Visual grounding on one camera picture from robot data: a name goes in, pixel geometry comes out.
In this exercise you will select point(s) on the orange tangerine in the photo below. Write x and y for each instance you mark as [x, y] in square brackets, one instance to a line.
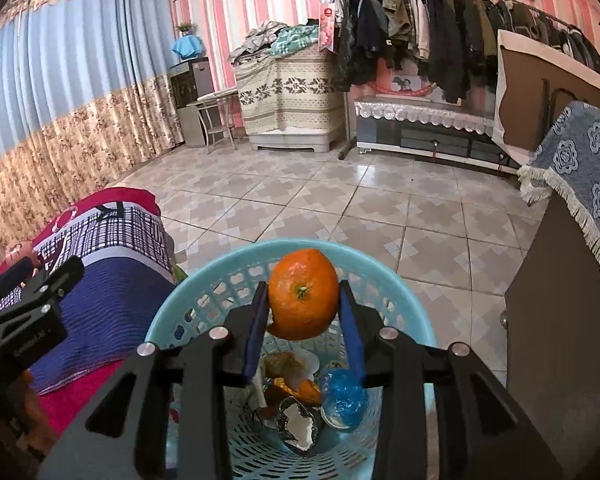
[305, 285]

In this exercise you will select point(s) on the pink cup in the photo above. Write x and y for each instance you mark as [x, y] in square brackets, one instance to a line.
[17, 252]

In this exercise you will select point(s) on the blue plastic bag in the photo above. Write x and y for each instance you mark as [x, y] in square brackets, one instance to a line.
[344, 395]

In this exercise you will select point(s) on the silver foil wrapper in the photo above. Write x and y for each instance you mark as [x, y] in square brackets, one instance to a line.
[300, 425]

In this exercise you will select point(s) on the lace covered low cabinet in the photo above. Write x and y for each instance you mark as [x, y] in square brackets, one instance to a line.
[420, 135]

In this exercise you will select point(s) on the small potted plant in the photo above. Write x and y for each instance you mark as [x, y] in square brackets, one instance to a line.
[185, 27]

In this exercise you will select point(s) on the blue covered water bottle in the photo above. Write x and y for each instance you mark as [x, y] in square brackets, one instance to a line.
[187, 47]

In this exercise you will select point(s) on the blue fringed patterned cloth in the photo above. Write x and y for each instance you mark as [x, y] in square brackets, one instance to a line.
[585, 160]

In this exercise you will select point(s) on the striped printed blanket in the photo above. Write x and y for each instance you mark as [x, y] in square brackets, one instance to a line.
[105, 300]

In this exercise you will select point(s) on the brown wooden cabinet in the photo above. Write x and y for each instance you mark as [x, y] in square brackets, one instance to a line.
[555, 335]

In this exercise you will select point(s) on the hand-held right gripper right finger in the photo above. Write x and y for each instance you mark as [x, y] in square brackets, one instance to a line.
[352, 335]

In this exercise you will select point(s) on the light blue plastic basket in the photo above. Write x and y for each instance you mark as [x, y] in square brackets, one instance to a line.
[220, 280]

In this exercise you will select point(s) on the row of hanging clothes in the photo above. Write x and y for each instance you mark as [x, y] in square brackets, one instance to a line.
[450, 35]

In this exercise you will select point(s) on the grey water dispenser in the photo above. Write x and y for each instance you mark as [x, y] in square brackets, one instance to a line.
[192, 90]

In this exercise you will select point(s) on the white paper scrap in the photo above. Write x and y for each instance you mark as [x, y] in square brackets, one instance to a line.
[307, 360]

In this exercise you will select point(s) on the brown white framed board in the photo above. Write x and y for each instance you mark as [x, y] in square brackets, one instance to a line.
[525, 90]

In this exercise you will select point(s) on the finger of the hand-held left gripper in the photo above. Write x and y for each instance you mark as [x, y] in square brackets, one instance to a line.
[5, 282]
[60, 275]

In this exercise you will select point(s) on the orange peel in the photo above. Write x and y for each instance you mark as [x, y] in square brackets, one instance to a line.
[300, 391]

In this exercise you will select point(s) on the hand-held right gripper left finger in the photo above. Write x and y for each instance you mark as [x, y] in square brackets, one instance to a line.
[257, 335]

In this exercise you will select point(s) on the patterned cloth covered cabinet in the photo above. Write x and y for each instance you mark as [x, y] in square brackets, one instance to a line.
[290, 95]

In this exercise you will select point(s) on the blue and floral curtain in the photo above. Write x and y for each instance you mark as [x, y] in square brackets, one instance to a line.
[80, 85]

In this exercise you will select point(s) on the grey folding table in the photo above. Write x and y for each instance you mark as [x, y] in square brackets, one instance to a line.
[215, 97]

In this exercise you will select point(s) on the red hanging bag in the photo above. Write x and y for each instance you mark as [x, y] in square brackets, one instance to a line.
[327, 27]

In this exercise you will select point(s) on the pile of folded clothes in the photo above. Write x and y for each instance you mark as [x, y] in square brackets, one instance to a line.
[275, 40]

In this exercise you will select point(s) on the small framed photo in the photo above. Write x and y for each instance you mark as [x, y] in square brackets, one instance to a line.
[406, 84]

